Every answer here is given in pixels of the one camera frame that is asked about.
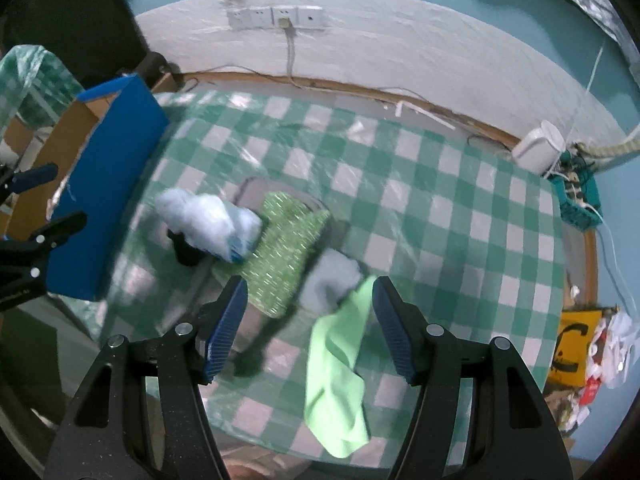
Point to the fluffy white-blue sock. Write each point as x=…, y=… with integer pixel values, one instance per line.
x=210, y=220

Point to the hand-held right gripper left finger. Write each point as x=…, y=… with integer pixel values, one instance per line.
x=227, y=325

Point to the teal plastic basket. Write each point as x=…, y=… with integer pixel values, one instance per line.
x=580, y=200

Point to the pile of paper scraps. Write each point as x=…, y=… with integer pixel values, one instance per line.
x=615, y=355

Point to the green glitter cloth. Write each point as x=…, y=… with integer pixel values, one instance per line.
x=280, y=250

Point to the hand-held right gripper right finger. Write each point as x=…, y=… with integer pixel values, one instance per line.
x=387, y=325

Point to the white small appliance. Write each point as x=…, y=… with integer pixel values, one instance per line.
x=540, y=145

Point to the green checked tablecloth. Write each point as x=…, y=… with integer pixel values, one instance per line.
x=425, y=200
x=30, y=75

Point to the light green microfiber cloth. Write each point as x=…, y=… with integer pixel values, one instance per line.
x=332, y=375

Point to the light blue sock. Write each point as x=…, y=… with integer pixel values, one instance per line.
x=325, y=280

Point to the black sock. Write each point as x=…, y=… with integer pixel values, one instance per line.
x=187, y=252

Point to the black partition panel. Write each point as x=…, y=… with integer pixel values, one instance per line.
x=65, y=5

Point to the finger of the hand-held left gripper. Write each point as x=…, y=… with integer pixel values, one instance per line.
x=37, y=175
x=60, y=230

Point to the yellow bag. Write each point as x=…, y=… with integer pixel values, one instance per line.
x=575, y=345

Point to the black cylinder device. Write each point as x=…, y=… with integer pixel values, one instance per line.
x=152, y=65

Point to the white wall socket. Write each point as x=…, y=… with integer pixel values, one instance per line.
x=311, y=16
x=285, y=14
x=240, y=18
x=261, y=17

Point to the blue cardboard box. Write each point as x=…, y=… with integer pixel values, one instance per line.
x=110, y=170

